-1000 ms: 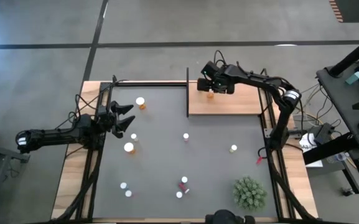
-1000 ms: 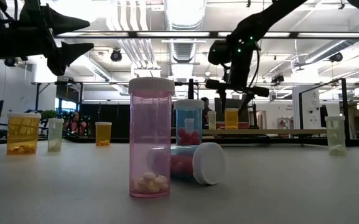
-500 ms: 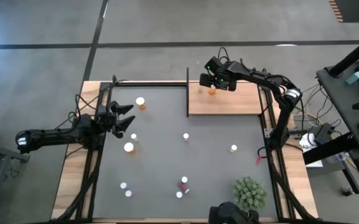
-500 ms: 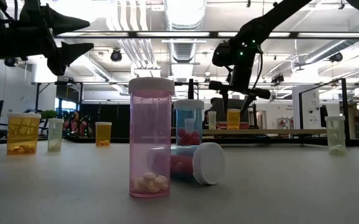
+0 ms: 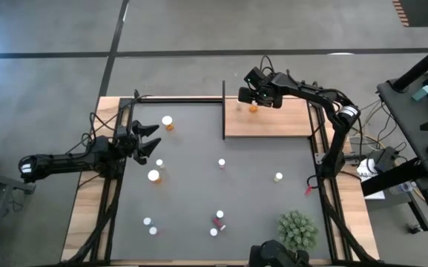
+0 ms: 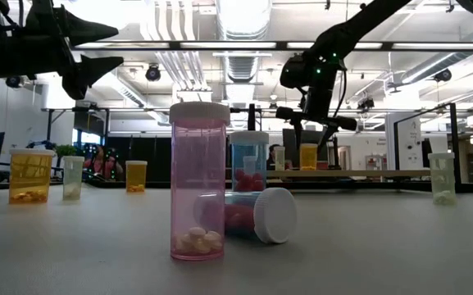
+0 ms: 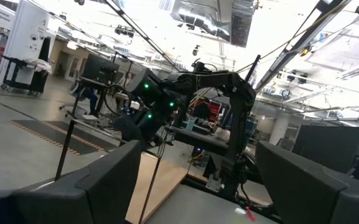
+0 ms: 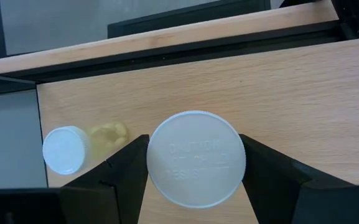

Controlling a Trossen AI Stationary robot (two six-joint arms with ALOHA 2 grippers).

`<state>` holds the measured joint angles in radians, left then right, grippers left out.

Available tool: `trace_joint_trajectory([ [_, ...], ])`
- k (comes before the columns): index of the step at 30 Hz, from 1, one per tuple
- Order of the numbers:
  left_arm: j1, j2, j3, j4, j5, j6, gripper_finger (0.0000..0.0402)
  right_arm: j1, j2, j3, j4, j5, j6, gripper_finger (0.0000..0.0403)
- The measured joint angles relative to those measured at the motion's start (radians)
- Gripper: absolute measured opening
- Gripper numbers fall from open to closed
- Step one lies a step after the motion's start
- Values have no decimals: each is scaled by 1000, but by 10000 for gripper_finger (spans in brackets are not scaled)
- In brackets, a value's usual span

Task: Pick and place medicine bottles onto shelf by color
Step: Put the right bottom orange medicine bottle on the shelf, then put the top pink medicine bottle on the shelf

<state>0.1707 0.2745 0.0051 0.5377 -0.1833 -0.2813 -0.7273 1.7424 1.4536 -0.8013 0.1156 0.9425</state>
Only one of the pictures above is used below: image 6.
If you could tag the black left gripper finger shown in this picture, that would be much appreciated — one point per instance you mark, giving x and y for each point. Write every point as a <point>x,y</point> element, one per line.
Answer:
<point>88,30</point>
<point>92,69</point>

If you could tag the small orange pill bottle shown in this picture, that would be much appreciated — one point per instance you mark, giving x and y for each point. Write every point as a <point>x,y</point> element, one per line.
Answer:
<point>308,157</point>
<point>136,176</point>

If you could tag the small pale green pill bottle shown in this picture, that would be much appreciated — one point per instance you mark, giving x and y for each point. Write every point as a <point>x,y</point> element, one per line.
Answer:
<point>73,176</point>
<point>279,160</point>

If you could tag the slim blue bottle red pills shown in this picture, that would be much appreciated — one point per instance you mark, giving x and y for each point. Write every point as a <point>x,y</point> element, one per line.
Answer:
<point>248,151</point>

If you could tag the tall pink pill bottle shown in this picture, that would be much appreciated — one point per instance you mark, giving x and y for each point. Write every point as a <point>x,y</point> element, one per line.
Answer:
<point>197,184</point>

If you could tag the large orange pill bottle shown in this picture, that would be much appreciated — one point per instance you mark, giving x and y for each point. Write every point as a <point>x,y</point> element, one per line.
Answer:
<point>30,176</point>

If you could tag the large pale green pill bottle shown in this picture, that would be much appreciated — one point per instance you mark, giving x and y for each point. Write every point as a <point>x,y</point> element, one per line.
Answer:
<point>442,180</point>

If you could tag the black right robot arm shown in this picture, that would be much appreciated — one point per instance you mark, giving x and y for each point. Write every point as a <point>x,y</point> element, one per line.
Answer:
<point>363,24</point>

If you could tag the large black monitor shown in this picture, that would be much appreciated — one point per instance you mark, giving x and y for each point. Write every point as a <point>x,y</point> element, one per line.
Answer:
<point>287,143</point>

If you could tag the person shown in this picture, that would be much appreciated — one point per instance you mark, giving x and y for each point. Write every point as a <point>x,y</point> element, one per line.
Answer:
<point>101,164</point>
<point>272,157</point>

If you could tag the green potted plant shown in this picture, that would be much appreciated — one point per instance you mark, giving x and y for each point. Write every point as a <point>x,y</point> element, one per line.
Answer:
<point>66,150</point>

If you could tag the wide blue bottle red pills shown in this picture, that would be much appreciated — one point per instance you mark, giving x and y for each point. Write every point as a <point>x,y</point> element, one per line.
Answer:
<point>275,215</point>

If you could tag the black slim monitor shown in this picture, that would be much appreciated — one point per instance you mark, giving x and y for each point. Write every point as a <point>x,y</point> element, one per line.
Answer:
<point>426,153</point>

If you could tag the black ceiling camera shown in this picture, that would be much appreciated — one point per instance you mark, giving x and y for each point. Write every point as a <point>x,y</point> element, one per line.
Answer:
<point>153,73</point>
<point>366,103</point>
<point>15,81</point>
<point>442,75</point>

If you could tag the black background frame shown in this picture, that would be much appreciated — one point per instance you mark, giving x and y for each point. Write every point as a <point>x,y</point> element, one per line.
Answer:
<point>96,109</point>

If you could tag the black upright post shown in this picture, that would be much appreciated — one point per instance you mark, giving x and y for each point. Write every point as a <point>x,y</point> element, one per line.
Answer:
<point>251,119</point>

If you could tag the black shelf base rail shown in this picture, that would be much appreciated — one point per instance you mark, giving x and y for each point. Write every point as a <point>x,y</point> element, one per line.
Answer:
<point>342,185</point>

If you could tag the silver ceiling duct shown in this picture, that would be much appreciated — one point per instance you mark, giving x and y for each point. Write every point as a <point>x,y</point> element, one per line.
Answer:
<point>242,65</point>

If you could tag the black overhead station frame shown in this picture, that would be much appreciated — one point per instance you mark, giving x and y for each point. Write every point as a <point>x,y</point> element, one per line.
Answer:
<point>240,45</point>

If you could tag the black metal shelf frame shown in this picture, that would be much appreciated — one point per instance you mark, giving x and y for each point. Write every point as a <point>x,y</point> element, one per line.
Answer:
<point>455,131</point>

